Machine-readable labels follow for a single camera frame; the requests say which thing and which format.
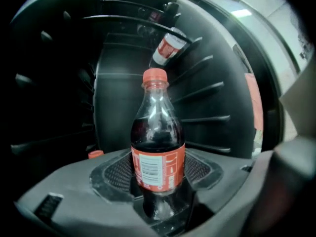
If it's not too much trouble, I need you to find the clear water bottle red label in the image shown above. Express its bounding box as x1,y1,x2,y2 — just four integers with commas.
149,27,191,66

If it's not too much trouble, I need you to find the glass fridge door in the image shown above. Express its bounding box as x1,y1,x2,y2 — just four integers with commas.
174,0,303,159

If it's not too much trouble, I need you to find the cola bottle red cap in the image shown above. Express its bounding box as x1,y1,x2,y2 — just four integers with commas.
88,150,105,159
130,68,186,221

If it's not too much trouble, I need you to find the black display fridge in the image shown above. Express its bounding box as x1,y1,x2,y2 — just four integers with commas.
9,0,303,234

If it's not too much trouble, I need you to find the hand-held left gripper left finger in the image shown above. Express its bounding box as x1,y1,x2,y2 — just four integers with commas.
13,148,160,237

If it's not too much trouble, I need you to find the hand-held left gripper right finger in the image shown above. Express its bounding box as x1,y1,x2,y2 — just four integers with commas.
184,148,276,237

